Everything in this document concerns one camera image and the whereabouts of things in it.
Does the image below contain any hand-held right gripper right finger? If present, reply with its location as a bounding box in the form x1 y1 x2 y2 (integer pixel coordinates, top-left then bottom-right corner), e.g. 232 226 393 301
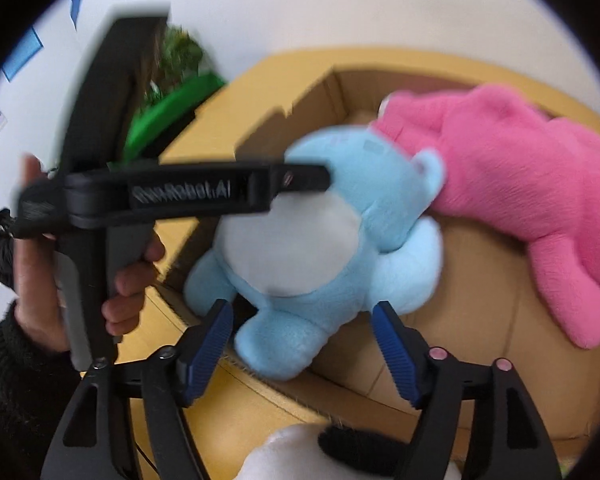
372 301 563 480

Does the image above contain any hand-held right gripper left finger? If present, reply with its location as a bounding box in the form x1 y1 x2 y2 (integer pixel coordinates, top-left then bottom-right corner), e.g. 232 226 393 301
40 299 234 480

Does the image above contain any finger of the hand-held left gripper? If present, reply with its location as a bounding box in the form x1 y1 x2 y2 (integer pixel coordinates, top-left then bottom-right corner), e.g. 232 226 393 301
270 161 331 196

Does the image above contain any light blue plush toy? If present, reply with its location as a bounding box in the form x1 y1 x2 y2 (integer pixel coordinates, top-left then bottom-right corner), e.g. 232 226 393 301
184 125 448 381

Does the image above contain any cardboard box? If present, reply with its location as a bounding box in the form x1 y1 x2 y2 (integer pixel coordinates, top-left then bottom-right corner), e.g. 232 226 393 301
157 62 600 443

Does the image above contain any person's left forearm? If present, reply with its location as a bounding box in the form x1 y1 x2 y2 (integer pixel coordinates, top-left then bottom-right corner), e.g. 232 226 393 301
0 302 87 480

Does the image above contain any person's left hand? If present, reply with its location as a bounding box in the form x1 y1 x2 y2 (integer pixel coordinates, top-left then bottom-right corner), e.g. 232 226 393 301
12 155 167 353

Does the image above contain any green board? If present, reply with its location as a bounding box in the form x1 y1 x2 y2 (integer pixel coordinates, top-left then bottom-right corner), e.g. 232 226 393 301
107 71 228 166

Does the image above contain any white plush toy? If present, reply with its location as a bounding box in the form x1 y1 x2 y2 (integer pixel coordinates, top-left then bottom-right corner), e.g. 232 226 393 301
235 422 463 480

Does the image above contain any green potted plant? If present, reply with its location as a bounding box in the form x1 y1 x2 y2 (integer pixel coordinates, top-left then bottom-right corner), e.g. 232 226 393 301
140 25 206 106

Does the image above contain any pink plush toy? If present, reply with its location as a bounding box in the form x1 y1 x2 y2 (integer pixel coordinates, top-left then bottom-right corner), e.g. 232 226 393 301
372 84 600 350

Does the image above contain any blue wall poster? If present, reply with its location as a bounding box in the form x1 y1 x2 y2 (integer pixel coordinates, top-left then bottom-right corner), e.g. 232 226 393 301
1 27 45 82

